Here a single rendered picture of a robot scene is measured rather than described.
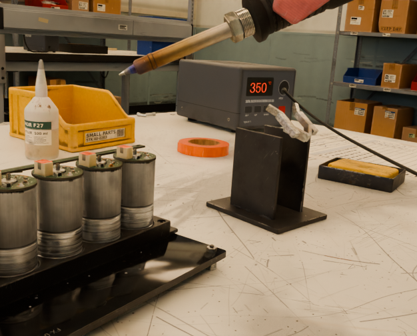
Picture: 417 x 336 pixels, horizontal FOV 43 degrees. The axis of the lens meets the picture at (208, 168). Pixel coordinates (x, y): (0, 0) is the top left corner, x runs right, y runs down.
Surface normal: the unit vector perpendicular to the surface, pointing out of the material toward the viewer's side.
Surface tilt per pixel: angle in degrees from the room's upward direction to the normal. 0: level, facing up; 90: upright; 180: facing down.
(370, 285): 0
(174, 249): 0
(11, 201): 90
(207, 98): 90
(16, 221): 90
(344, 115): 91
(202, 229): 0
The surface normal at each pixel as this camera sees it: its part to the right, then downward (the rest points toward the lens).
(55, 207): 0.22, 0.25
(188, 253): 0.07, -0.97
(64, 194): 0.46, 0.24
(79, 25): 0.73, 0.21
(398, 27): -0.68, 0.12
